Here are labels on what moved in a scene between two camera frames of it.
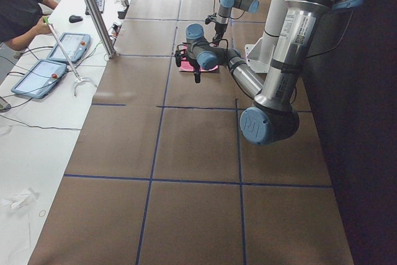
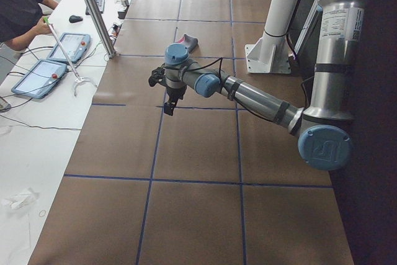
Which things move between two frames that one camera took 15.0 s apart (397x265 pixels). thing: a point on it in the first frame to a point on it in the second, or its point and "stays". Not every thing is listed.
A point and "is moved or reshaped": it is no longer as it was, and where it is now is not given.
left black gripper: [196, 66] to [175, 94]
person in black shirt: [21, 20] stays
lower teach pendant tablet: [40, 78] stays
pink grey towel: [188, 66] is moved or reshaped
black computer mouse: [74, 18] stays
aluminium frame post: [93, 10] stays
